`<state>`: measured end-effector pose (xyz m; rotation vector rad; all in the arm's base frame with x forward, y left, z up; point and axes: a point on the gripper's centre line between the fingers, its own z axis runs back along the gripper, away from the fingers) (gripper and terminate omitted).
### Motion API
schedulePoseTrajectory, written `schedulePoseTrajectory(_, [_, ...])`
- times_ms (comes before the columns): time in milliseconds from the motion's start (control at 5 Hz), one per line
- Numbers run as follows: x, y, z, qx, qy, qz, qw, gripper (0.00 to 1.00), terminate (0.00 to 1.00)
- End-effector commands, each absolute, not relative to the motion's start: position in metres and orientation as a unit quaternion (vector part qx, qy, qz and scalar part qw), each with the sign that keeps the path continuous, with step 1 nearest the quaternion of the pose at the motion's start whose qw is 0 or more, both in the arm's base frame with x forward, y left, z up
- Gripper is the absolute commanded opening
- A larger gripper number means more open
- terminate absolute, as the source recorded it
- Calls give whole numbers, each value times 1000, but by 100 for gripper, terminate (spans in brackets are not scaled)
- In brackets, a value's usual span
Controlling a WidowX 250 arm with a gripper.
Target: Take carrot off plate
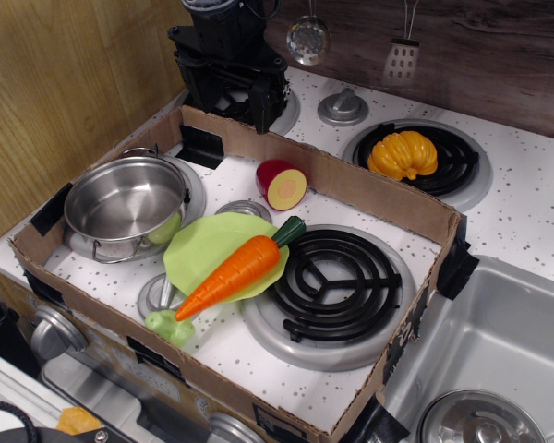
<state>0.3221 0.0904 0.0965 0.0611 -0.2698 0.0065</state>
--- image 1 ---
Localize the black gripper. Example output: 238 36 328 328
167 25 287 134

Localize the orange toy carrot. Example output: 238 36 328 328
174 215 307 322

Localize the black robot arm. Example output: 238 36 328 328
167 1 288 134

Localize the light green plastic plate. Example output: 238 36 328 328
163 214 291 305

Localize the hanging slotted metal spoon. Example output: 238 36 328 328
286 1 331 66

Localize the red halved toy fruit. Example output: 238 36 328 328
256 159 307 211

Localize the silver stove top knob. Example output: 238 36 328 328
317 88 369 127

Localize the stainless steel pot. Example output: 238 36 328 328
64 155 187 264

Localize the hanging metal spatula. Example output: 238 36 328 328
381 1 420 89

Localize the yellow toy pumpkin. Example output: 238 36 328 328
367 130 439 181

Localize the front right black burner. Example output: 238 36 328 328
242 224 416 372

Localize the small green toy piece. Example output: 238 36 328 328
145 310 195 348

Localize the back right black burner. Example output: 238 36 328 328
342 118 492 212

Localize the brown cardboard fence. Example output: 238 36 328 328
10 107 465 442

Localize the silver front left knob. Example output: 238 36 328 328
30 305 89 361

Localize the silver front right knob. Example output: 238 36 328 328
207 412 265 443

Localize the grey toy sink basin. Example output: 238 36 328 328
379 257 554 442

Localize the orange object bottom left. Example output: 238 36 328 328
55 406 102 436

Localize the silver sink drain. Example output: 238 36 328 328
416 389 546 443

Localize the black braided cable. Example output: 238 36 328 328
0 399 41 443

